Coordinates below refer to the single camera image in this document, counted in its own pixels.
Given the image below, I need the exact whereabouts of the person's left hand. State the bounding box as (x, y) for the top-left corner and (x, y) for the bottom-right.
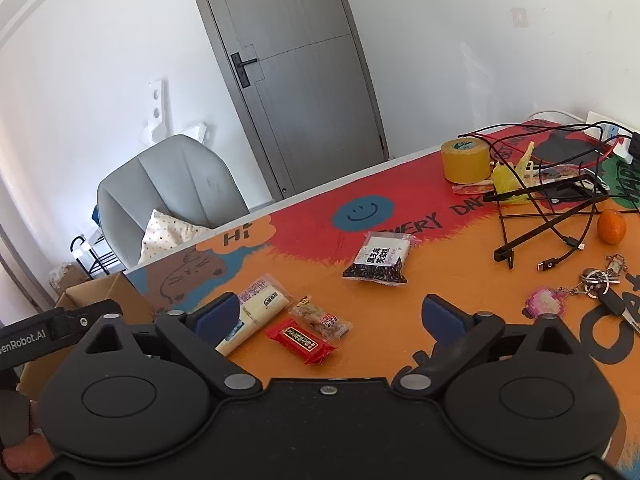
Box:
(0, 396), (54, 473)

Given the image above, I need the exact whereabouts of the black power cable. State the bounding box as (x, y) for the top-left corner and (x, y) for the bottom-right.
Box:
(457, 122), (640, 161)

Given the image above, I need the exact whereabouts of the red snack packet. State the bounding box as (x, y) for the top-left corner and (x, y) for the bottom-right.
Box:
(264, 318), (338, 365)

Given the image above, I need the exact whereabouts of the cardboard box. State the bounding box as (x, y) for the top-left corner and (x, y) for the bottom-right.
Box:
(17, 271), (157, 401)

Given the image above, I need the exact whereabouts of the black folding stand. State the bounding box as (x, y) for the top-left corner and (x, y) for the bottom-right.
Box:
(482, 172), (613, 267)

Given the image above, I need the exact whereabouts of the white wall bracket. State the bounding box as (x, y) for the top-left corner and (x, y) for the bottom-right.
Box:
(140, 77), (168, 146)

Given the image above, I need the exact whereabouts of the white power strip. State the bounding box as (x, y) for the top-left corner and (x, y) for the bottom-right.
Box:
(585, 111), (640, 161)

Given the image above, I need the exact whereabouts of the grey door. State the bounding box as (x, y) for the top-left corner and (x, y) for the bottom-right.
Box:
(182, 0), (391, 201)

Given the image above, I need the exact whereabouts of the black usb cable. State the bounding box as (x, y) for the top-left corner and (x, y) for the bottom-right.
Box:
(536, 175), (608, 274)

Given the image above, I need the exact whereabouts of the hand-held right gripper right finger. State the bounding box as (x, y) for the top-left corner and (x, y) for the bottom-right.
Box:
(392, 295), (576, 398)

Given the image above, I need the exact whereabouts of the small brown carton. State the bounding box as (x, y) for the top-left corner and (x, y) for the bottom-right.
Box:
(50, 263), (94, 311)

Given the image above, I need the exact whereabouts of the orange mandarin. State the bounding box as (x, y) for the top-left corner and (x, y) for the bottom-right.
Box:
(596, 208), (627, 245)

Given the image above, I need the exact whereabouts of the clear plastic wrapper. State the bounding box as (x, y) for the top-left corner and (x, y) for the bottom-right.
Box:
(452, 182), (497, 197)

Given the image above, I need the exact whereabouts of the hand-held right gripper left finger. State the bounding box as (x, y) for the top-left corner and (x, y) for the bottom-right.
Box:
(75, 292), (263, 397)

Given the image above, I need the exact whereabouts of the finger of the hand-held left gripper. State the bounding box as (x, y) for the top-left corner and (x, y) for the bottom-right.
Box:
(62, 299), (124, 347)

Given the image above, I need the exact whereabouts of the black metal rack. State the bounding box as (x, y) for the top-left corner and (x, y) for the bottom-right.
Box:
(70, 232), (124, 279)

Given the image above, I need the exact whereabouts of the black rice cake packet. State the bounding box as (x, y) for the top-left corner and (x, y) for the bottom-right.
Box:
(342, 231), (416, 286)

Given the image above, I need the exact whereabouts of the long white snack packet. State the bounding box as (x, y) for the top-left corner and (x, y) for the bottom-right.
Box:
(215, 275), (291, 356)

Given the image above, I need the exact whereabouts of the yellow tape roll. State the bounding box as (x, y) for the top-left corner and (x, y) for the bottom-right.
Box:
(441, 138), (493, 184)

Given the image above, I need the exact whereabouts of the clear peanut snack packet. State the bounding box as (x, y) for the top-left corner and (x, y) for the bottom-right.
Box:
(289, 296), (353, 342)

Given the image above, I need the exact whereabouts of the grey chair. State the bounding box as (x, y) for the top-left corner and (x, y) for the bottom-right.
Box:
(96, 134), (251, 268)

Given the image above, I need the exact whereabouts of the pink keychain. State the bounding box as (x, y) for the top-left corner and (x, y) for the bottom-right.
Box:
(525, 286), (568, 320)

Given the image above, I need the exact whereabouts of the dotted white pillow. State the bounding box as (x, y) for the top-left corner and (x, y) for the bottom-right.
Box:
(137, 209), (213, 266)

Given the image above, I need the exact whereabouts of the black door handle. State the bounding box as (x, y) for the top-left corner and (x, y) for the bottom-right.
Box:
(231, 51), (259, 90)

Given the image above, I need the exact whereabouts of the yellow plastic bag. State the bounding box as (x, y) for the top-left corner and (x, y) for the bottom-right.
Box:
(490, 141), (543, 206)

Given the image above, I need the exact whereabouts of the black phone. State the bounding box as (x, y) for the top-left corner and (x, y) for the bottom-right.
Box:
(550, 180), (610, 203)

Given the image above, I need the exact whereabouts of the bunch of keys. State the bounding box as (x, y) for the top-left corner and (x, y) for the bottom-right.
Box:
(580, 254), (640, 335)

